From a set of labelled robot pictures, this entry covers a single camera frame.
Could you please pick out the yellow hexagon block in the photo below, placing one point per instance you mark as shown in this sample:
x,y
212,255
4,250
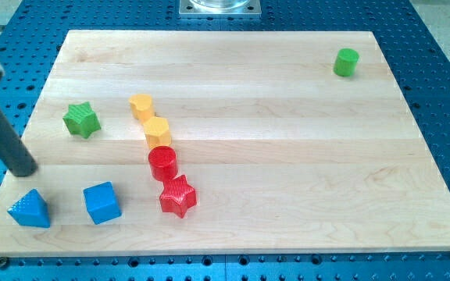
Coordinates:
x,y
157,132

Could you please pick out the red star block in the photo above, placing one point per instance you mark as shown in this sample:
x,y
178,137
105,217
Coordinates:
x,y
177,196

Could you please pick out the green star block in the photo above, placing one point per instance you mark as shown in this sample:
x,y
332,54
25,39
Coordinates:
x,y
81,119

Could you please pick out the red cylinder block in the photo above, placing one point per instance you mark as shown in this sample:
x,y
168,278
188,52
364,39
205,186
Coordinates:
x,y
163,163

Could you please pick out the wooden board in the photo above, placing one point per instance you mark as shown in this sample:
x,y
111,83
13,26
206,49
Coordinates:
x,y
285,155

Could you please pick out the yellow heart block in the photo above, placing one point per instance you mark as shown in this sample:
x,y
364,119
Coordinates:
x,y
141,106

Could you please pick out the blue cube block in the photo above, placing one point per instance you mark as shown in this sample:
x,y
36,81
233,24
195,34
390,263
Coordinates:
x,y
101,203

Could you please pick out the green cylinder block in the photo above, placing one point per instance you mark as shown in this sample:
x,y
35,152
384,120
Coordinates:
x,y
346,62

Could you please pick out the blue triangle block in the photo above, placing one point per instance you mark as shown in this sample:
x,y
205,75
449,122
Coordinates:
x,y
31,210

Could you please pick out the blue perforated breadboard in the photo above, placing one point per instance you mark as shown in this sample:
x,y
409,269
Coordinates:
x,y
31,37

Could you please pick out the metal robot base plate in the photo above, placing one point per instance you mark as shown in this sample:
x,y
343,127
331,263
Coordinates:
x,y
201,9

